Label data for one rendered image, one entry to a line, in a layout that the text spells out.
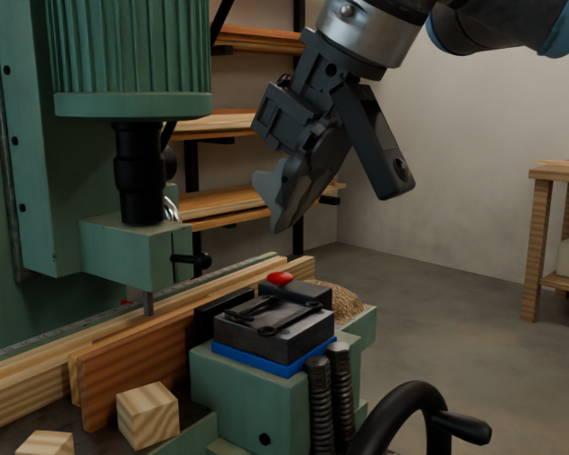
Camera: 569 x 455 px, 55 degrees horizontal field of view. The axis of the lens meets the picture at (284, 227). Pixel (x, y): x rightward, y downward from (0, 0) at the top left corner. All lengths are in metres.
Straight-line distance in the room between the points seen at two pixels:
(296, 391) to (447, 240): 3.70
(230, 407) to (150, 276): 0.18
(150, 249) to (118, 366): 0.14
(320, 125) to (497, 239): 3.54
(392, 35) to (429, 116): 3.67
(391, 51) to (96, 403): 0.43
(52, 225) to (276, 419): 0.36
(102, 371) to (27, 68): 0.36
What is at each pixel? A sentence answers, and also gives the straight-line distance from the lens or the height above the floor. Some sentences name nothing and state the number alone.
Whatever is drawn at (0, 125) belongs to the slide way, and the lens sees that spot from 0.78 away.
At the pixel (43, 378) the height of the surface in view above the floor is 0.93.
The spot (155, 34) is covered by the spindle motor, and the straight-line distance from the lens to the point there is 0.60.
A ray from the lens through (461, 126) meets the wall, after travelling 4.05.
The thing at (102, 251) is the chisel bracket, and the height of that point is 1.04.
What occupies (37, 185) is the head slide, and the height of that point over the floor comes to 1.12.
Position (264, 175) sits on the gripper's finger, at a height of 1.14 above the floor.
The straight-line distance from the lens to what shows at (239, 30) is 3.17.
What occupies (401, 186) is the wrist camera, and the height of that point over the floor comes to 1.14.
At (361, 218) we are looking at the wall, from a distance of 4.58.
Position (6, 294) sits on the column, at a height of 0.96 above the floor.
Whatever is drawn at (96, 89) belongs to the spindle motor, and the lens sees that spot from 0.61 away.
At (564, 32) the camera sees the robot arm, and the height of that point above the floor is 1.27.
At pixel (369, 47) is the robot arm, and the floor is 1.26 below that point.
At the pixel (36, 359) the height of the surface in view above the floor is 0.95.
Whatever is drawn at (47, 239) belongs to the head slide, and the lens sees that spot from 0.74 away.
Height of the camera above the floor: 1.22
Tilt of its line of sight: 13 degrees down
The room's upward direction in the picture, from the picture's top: straight up
